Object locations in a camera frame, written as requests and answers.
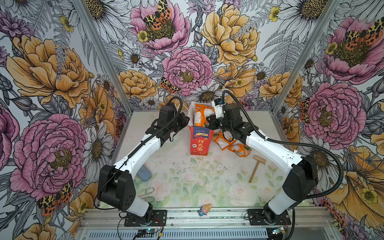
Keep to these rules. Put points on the orange snack bag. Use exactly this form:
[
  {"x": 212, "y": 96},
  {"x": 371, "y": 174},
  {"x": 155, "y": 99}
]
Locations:
[
  {"x": 241, "y": 150},
  {"x": 201, "y": 113},
  {"x": 224, "y": 139}
]

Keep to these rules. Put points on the red paper gift bag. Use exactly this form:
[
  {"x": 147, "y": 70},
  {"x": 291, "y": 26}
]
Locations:
[{"x": 201, "y": 137}]

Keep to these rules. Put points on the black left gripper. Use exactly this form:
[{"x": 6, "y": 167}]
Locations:
[{"x": 184, "y": 120}]

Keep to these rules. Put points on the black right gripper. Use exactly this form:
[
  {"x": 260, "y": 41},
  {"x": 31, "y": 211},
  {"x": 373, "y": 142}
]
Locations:
[{"x": 212, "y": 123}]

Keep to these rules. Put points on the small wrapped candy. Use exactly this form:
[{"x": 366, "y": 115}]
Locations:
[{"x": 203, "y": 211}]

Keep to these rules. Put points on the metal paper clip lower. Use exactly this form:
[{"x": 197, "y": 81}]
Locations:
[{"x": 149, "y": 199}]

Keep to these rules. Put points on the orange snack bag top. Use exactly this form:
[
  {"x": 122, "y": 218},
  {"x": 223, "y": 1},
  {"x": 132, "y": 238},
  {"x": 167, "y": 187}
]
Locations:
[{"x": 201, "y": 113}]

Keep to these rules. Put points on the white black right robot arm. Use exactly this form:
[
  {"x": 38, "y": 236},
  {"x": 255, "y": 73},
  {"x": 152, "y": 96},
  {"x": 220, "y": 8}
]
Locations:
[{"x": 301, "y": 171}]

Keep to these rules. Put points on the metal paper clip upper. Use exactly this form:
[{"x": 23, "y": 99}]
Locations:
[{"x": 147, "y": 192}]

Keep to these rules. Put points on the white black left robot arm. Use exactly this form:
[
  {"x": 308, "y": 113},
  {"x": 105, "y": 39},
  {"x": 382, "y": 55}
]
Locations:
[{"x": 116, "y": 183}]

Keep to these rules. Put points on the wooden mallet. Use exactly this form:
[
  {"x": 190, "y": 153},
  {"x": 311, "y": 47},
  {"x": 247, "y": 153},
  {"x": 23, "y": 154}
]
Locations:
[{"x": 260, "y": 161}]

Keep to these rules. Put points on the aluminium front rail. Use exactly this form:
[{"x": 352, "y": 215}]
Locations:
[{"x": 217, "y": 218}]

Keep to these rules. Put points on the metal paper clip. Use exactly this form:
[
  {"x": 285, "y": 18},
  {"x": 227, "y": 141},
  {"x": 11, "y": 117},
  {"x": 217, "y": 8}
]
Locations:
[
  {"x": 147, "y": 192},
  {"x": 149, "y": 199}
]

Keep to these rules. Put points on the blue grey oval sponge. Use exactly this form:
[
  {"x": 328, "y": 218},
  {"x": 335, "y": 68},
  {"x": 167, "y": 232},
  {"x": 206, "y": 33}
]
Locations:
[{"x": 144, "y": 174}]

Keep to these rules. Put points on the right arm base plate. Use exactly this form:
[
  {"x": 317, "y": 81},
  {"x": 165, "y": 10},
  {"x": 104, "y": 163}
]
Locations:
[{"x": 258, "y": 217}]

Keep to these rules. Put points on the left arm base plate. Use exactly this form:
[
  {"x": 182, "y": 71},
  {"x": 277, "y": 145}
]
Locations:
[{"x": 154, "y": 218}]

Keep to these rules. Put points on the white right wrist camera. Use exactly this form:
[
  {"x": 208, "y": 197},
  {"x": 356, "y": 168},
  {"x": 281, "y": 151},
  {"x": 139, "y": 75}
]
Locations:
[{"x": 218, "y": 104}]

